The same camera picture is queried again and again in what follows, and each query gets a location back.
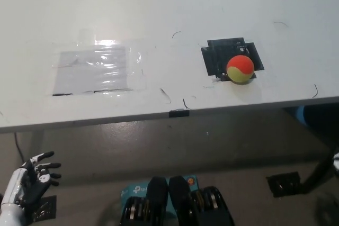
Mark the clear taped plastic sheet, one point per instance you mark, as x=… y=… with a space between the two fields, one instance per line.
x=90 y=70

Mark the teal tp-link box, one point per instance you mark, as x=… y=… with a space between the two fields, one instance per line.
x=135 y=190

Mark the blue object under table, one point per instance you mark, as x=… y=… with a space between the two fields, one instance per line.
x=301 y=116

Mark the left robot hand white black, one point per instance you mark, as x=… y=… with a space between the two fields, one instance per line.
x=37 y=183

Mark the orange yellow small tennis ball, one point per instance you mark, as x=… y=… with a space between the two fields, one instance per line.
x=239 y=68

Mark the small black tape strip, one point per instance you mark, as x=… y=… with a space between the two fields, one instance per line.
x=179 y=113

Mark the black tape patch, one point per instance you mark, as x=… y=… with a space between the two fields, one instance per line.
x=218 y=56

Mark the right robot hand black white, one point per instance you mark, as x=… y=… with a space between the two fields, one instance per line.
x=336 y=160

